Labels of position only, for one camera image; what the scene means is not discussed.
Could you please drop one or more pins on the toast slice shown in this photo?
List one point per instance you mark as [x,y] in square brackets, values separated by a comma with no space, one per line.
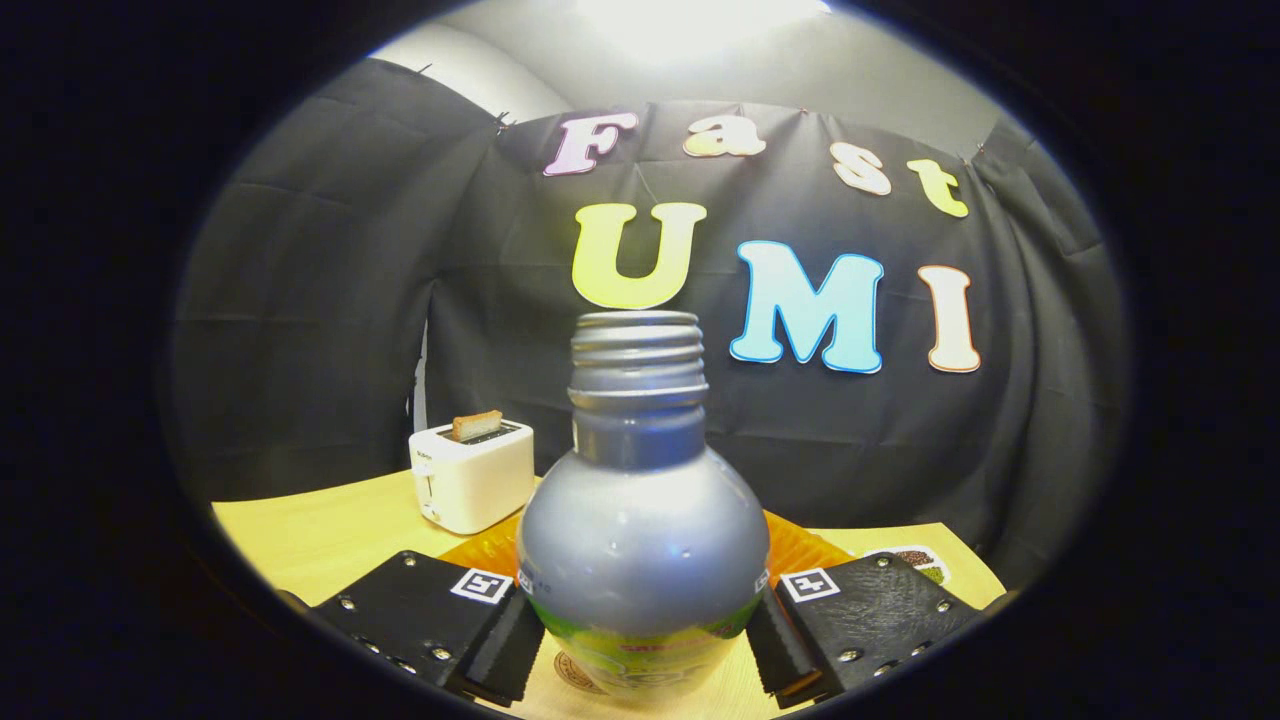
[477,425]

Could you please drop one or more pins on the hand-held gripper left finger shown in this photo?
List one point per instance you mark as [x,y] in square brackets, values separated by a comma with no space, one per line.
[505,650]

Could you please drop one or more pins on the black backdrop cloth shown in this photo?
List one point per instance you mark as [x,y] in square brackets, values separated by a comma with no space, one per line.
[850,450]

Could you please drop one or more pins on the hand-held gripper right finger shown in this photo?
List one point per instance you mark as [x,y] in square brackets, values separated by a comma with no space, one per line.
[780,650]

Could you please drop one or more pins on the white divided dish with beans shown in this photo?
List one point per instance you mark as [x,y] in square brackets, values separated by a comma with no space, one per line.
[925,562]

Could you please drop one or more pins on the round cork coaster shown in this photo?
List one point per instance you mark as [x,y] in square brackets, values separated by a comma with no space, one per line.
[572,672]

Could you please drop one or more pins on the silver bottle with green label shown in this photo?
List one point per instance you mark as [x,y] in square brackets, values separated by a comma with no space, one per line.
[640,540]

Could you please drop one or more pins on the white toaster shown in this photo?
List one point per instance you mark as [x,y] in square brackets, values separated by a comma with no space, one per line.
[475,490]

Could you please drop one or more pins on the wooden table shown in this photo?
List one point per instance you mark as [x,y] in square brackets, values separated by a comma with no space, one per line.
[330,540]

